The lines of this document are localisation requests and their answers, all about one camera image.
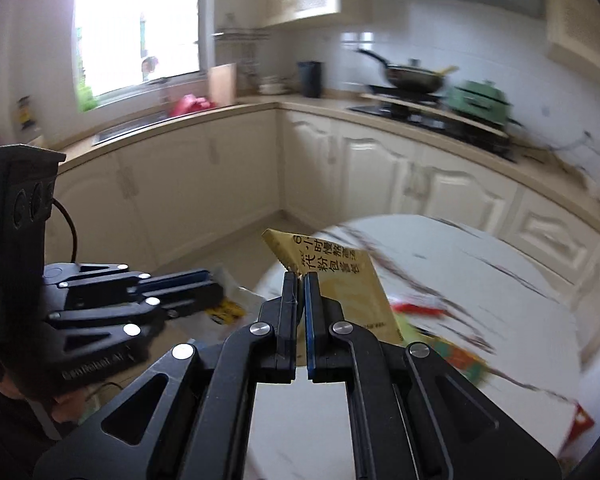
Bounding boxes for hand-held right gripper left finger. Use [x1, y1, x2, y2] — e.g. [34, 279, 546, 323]
[32, 271, 301, 480]

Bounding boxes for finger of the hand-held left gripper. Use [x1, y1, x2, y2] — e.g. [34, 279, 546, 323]
[47, 282, 226, 357]
[45, 262, 212, 311]

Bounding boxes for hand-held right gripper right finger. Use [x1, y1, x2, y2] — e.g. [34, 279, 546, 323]
[304, 271, 563, 480]

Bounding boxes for yellow packet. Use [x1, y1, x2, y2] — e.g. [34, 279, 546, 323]
[261, 228, 405, 345]

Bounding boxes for white wrapper with yellow print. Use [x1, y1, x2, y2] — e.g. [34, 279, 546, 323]
[167, 265, 268, 333]

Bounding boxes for person's left hand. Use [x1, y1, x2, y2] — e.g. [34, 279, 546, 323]
[0, 379, 88, 423]

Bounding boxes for orange white wrapper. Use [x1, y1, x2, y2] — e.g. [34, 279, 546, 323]
[390, 300, 446, 321]

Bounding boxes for yellow black bottle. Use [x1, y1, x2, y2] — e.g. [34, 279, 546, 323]
[17, 95, 35, 131]

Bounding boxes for green orange printed bag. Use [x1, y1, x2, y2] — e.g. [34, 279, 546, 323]
[405, 330, 491, 386]

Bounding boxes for steel sink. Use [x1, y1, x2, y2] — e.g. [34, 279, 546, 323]
[92, 114, 168, 147]

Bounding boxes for cream base cabinets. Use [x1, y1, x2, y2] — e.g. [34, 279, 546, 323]
[45, 105, 600, 361]

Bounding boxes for red cloth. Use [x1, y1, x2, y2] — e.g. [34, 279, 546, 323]
[170, 94, 217, 117]

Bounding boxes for sink faucet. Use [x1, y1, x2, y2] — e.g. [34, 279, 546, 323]
[141, 56, 173, 120]

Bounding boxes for wooden cutting board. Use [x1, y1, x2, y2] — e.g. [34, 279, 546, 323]
[207, 62, 238, 107]

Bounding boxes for white bowl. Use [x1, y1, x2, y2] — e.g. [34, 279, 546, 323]
[258, 76, 291, 96]

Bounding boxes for black gas stove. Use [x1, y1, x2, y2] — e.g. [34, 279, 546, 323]
[347, 92, 516, 161]

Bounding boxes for black electric kettle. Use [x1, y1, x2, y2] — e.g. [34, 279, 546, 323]
[296, 60, 326, 98]

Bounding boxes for kitchen window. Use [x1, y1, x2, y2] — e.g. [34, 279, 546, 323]
[72, 0, 203, 111]

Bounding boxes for metal dish rack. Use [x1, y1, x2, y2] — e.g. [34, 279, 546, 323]
[212, 27, 271, 96]

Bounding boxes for black wok with spatula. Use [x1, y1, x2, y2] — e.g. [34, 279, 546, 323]
[356, 49, 458, 96]

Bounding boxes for green electric cooker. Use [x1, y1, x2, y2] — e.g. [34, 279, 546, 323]
[442, 79, 523, 128]

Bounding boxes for red white patterned packet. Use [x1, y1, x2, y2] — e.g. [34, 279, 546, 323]
[562, 402, 596, 453]

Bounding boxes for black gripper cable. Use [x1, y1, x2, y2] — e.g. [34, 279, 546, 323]
[52, 199, 79, 265]

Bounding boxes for appliance power cable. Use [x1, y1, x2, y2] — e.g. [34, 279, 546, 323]
[510, 120, 598, 161]

